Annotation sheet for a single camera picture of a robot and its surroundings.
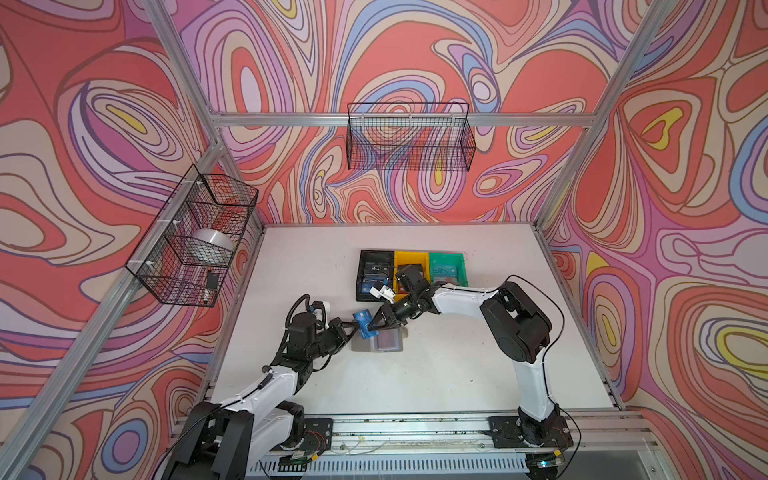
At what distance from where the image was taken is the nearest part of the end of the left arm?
0.73 meters

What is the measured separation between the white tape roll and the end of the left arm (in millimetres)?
311

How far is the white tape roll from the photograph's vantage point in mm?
703

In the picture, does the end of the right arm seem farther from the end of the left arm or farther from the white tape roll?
the white tape roll
